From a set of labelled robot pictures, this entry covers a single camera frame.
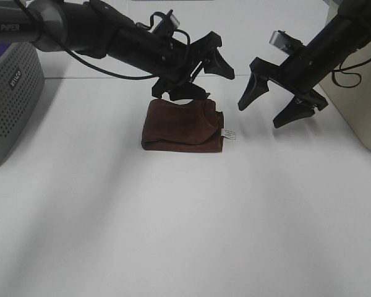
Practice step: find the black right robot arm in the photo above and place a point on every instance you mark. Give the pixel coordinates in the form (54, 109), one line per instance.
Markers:
(358, 11)

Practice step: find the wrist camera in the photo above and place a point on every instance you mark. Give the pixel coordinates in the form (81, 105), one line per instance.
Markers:
(168, 23)
(284, 42)

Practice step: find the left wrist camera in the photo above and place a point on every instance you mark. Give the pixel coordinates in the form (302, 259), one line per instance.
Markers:
(168, 23)

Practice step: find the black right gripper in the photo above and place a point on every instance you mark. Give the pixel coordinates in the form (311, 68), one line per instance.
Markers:
(304, 69)

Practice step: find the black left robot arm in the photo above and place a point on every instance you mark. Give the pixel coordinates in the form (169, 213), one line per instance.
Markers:
(97, 30)

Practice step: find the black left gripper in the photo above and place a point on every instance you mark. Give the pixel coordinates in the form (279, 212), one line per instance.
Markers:
(171, 61)

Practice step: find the brown towel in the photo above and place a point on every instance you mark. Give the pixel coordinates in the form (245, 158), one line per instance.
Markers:
(195, 127)

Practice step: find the grey perforated laundry basket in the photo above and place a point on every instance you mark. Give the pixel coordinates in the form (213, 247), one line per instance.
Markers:
(21, 84)

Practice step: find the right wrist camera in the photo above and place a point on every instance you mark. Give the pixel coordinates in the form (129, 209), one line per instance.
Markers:
(284, 42)

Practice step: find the beige storage bin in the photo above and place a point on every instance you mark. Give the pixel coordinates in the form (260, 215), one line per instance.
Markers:
(354, 104)

